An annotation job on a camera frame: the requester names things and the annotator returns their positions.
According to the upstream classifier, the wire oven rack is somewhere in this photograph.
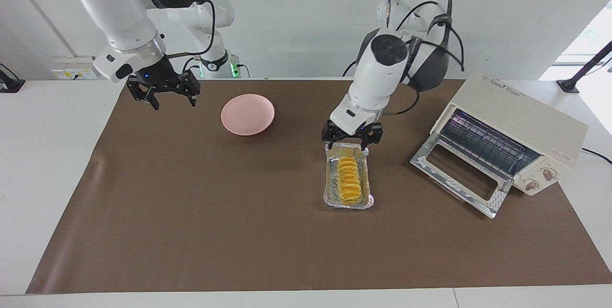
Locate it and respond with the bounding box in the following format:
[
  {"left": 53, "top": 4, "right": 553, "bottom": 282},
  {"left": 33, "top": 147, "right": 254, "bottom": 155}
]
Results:
[{"left": 439, "top": 111, "right": 542, "bottom": 178}]

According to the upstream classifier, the cream toaster oven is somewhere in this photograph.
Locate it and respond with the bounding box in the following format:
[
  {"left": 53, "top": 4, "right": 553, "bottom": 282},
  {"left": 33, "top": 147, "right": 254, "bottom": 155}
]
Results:
[{"left": 410, "top": 72, "right": 589, "bottom": 219}]

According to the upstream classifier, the glass oven door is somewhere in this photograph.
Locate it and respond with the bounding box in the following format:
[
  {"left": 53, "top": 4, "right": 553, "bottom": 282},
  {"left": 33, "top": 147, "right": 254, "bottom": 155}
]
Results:
[{"left": 410, "top": 133, "right": 514, "bottom": 219}]

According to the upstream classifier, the brown table mat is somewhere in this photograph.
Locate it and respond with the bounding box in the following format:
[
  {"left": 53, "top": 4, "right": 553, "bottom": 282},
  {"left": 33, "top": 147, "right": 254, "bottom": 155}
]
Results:
[{"left": 25, "top": 78, "right": 612, "bottom": 295}]

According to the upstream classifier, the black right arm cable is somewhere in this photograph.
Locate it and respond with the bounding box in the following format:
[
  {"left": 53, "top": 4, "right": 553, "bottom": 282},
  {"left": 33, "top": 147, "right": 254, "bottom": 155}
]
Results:
[{"left": 165, "top": 0, "right": 217, "bottom": 58}]

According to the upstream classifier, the yellow sliced bread loaf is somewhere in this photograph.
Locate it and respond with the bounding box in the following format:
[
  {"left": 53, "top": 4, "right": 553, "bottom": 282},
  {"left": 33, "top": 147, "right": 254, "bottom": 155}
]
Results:
[{"left": 338, "top": 156, "right": 363, "bottom": 204}]

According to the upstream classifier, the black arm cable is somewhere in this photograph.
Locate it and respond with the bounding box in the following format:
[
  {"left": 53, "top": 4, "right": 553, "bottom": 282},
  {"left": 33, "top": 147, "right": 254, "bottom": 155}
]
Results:
[
  {"left": 385, "top": 0, "right": 466, "bottom": 117},
  {"left": 165, "top": 0, "right": 217, "bottom": 58}
]

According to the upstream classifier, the black right base cable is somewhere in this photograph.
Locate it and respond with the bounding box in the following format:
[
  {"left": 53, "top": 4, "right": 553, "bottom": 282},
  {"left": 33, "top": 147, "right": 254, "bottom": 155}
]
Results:
[{"left": 182, "top": 56, "right": 202, "bottom": 79}]

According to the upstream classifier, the white wall socket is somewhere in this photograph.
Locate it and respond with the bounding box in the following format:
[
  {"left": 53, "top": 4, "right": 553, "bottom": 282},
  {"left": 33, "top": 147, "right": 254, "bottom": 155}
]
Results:
[{"left": 52, "top": 57, "right": 99, "bottom": 80}]

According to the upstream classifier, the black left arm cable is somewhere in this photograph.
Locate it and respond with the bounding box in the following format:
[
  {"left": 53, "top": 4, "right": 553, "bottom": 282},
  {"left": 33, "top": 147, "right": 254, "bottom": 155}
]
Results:
[{"left": 385, "top": 0, "right": 466, "bottom": 117}]

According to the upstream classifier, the black table clamp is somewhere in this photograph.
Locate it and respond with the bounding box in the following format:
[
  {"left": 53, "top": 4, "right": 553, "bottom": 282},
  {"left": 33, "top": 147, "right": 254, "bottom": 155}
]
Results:
[{"left": 0, "top": 63, "right": 26, "bottom": 93}]

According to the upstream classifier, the black oven power cord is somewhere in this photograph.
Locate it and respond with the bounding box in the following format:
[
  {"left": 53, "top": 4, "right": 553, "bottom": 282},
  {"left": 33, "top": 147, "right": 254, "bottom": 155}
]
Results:
[{"left": 581, "top": 147, "right": 612, "bottom": 165}]

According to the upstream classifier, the black clamp stand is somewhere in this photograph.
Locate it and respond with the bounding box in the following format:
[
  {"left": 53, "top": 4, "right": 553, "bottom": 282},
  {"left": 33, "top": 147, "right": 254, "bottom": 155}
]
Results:
[{"left": 557, "top": 41, "right": 612, "bottom": 94}]

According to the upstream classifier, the pink round plate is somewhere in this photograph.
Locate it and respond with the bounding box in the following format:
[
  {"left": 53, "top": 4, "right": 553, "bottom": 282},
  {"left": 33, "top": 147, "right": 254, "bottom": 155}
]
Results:
[{"left": 220, "top": 93, "right": 276, "bottom": 136}]

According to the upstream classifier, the aluminium foil tray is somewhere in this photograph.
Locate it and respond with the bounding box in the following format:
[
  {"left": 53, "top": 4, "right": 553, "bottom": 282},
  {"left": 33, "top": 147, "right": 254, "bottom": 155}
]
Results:
[{"left": 323, "top": 143, "right": 375, "bottom": 210}]

